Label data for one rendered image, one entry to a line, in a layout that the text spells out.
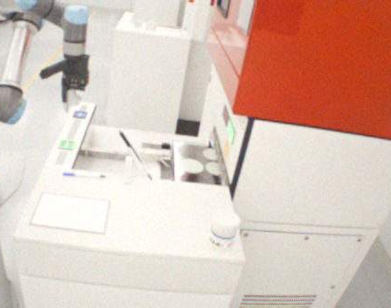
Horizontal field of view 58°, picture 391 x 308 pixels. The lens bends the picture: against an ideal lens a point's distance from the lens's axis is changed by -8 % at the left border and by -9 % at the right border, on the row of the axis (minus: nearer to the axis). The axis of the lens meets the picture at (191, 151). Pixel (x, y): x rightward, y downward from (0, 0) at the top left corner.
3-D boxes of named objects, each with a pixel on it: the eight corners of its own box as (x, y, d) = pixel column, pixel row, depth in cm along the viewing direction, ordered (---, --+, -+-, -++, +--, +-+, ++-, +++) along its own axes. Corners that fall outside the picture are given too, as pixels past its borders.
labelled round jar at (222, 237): (230, 236, 108) (238, 210, 103) (233, 253, 102) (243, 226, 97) (206, 234, 107) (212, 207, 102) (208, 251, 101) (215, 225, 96)
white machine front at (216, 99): (205, 121, 208) (220, 49, 188) (226, 219, 137) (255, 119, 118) (200, 120, 207) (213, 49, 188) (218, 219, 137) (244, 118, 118)
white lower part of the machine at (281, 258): (278, 241, 257) (319, 137, 218) (312, 341, 186) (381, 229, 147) (177, 234, 248) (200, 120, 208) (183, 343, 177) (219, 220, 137)
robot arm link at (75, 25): (83, 4, 117) (93, 8, 111) (81, 36, 122) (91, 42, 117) (60, 4, 112) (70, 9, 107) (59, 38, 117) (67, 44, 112)
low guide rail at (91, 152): (204, 167, 166) (205, 160, 165) (204, 170, 165) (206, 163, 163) (88, 153, 160) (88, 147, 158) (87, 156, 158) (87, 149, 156)
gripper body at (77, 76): (84, 93, 122) (86, 58, 116) (59, 91, 121) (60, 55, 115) (88, 85, 129) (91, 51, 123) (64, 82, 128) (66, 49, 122)
